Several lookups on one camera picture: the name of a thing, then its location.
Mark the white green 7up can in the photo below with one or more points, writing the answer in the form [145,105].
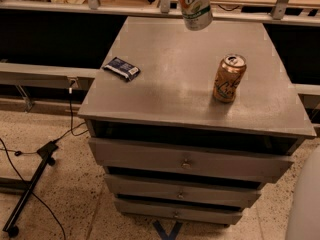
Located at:
[196,14]

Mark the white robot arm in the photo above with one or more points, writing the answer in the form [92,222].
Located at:
[304,217]

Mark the gold soda can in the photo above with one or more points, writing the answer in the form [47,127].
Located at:
[229,75]

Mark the grey drawer cabinet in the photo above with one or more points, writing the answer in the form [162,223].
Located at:
[171,101]

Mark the dark blue snack packet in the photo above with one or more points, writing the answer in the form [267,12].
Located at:
[122,68]

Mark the top grey drawer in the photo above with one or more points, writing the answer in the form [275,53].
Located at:
[186,160]

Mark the grey drawer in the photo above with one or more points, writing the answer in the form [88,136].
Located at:
[186,160]
[181,191]
[180,212]

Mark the middle grey drawer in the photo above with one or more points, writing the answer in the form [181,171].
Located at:
[181,191]

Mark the bottom grey drawer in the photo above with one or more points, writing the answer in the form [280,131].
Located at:
[180,212]

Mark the grey bench beam left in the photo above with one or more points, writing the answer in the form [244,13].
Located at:
[47,76]

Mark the grey metal shelf rail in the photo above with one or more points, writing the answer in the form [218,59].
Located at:
[289,12]

